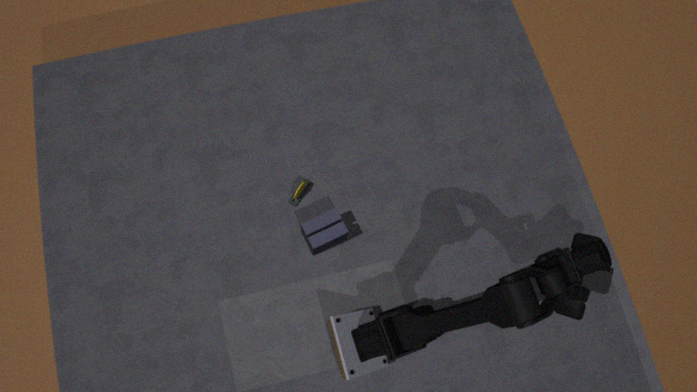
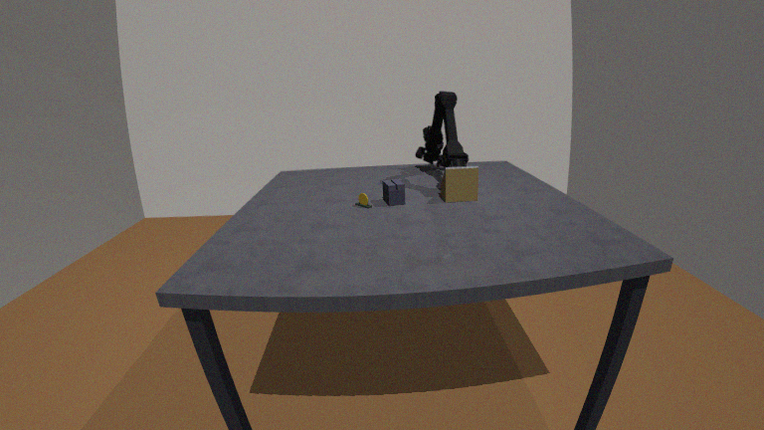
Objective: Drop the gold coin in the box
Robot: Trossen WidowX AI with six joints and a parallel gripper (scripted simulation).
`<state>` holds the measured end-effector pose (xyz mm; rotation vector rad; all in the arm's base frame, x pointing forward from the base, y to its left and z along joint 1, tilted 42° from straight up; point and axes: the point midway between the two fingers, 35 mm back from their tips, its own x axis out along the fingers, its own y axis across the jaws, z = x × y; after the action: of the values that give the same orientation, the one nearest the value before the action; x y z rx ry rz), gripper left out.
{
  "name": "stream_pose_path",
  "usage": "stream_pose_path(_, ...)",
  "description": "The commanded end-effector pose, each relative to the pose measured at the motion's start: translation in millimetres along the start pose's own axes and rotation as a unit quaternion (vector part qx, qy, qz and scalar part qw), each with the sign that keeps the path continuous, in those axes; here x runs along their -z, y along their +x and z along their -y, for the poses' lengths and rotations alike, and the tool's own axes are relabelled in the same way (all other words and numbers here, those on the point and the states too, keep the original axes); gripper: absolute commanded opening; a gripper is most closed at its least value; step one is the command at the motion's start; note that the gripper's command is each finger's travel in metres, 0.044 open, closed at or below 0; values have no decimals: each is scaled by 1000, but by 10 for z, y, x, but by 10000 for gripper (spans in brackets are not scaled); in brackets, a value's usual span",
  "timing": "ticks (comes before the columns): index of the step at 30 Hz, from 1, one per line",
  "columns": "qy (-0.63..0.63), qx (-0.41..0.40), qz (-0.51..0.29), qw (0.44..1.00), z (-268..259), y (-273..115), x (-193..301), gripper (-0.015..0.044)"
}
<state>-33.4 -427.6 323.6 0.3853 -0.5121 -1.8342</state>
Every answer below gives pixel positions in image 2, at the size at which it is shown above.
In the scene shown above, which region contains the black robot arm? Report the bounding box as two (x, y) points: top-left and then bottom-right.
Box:
(423, 91), (469, 167)

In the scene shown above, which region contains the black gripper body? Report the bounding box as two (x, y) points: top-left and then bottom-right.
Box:
(416, 147), (449, 167)

